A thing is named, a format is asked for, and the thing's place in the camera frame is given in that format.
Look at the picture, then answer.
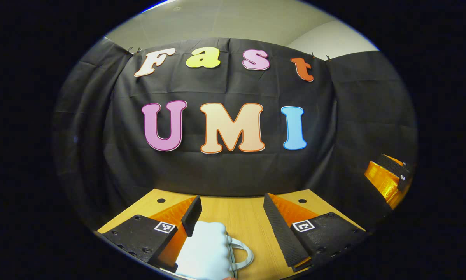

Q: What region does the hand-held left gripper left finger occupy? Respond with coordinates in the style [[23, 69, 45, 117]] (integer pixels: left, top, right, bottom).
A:
[[100, 195, 203, 273]]

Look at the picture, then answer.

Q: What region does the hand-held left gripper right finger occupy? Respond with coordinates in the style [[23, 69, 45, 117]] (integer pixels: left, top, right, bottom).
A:
[[263, 192, 368, 273]]

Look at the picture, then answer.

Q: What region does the pale blue suitcase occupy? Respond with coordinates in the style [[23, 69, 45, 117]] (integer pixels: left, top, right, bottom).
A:
[[175, 222, 255, 280]]

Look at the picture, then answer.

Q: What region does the black backdrop cloth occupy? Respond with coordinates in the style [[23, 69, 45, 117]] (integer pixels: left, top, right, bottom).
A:
[[51, 37, 418, 230]]

